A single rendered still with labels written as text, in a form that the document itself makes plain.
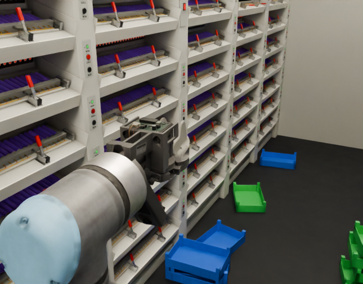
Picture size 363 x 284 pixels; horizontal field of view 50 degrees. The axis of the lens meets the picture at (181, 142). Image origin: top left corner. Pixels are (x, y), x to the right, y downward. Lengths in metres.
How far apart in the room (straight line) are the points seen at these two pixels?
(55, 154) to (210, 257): 1.17
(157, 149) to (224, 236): 2.02
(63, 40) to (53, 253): 0.99
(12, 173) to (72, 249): 0.89
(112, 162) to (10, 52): 0.74
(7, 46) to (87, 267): 0.83
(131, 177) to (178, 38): 1.49
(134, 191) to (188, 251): 1.81
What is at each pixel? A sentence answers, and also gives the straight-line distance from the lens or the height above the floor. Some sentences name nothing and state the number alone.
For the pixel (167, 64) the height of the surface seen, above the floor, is 1.12.
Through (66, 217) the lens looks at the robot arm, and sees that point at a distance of 0.41.
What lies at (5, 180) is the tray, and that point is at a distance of 1.26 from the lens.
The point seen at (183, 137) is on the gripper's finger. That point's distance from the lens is 0.65.
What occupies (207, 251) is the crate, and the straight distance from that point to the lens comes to 2.28.
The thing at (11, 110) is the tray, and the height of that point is 1.13.
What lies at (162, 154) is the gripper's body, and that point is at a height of 1.24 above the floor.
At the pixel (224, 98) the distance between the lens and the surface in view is 2.66.
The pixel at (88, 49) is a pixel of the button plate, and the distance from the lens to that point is 1.39.
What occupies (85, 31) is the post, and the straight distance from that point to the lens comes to 1.38.
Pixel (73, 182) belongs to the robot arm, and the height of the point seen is 1.27.
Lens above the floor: 1.47
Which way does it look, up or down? 22 degrees down
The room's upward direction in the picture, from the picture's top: straight up
